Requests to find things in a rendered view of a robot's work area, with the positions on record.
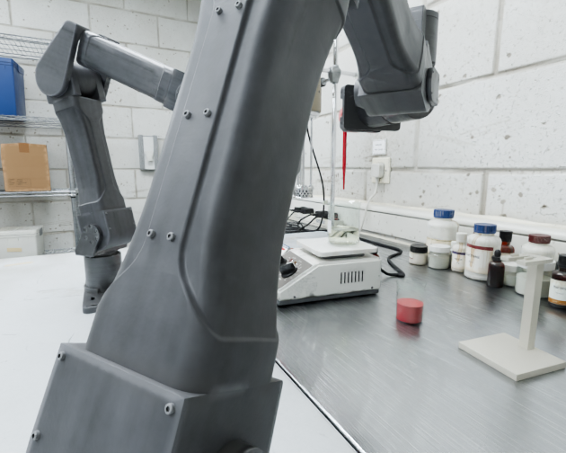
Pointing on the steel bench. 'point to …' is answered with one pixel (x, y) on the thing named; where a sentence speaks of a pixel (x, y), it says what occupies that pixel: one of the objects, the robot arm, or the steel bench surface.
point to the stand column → (333, 124)
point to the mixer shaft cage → (304, 174)
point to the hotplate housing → (331, 278)
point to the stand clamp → (335, 75)
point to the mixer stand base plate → (302, 237)
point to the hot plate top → (333, 247)
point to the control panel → (296, 265)
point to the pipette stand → (541, 363)
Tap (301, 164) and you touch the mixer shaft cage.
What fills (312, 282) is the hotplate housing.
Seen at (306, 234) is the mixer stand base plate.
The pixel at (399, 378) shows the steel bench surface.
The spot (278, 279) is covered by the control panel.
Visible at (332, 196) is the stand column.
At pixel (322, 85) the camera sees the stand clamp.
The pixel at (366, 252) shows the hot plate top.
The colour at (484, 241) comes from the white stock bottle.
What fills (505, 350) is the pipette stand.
